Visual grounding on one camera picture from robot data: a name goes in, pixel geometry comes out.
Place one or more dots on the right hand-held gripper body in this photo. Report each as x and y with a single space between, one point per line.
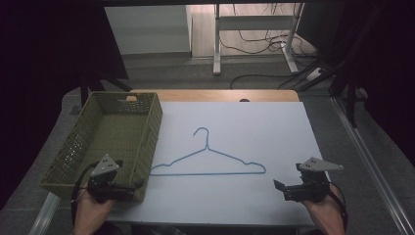
310 187

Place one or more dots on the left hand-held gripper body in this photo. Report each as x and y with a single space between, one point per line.
102 182

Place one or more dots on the person's right hand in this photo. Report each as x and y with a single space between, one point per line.
323 204

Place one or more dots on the person's left hand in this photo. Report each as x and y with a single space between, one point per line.
93 209

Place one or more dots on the green woven plastic basket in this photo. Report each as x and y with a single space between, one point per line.
107 140

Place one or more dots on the white table mat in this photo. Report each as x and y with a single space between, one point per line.
228 199

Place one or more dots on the white power strip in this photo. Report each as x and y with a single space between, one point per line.
314 74

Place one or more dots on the black curtain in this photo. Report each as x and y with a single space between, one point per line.
385 65
49 49

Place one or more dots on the grey metal floor rail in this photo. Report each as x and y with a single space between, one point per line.
45 212
368 156

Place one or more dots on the white wall panel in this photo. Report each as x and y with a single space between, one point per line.
147 29

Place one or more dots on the white metal desk frame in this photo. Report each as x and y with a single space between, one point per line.
254 22

